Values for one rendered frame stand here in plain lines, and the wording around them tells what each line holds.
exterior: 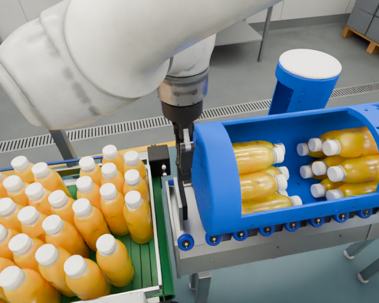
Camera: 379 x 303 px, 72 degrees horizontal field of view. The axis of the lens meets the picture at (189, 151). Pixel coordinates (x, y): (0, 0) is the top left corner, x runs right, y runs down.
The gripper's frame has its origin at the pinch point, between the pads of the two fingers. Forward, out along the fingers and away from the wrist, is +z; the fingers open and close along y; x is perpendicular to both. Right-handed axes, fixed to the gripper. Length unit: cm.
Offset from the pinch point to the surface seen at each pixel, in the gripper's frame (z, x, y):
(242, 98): 116, 93, -184
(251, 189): 3.9, 15.1, 5.7
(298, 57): 13, 67, -70
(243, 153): -1.4, 14.5, -1.0
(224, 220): 4.6, 6.9, 12.0
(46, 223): 7.3, -32.2, 4.1
